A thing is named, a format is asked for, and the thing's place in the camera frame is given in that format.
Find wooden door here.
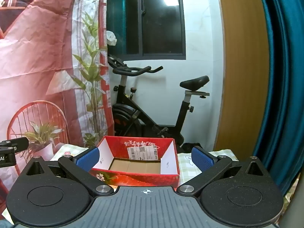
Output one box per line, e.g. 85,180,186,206
212,0,281,162

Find red printed backdrop cloth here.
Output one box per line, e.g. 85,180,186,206
0,0,116,207

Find dark window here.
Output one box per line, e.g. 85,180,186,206
106,0,186,61

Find teal curtain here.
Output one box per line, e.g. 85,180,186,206
252,0,304,195

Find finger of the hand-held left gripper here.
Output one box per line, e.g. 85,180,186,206
0,137,29,150

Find black exercise bike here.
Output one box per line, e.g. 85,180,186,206
107,55,211,148

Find red strawberry cardboard box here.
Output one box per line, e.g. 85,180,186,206
91,136,180,190

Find dark object on floor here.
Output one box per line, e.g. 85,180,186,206
182,142,203,154

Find white plastic bag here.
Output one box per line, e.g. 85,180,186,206
106,31,117,46

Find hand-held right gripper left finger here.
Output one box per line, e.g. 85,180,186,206
21,147,114,197

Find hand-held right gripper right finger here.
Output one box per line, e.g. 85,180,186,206
177,146,272,196

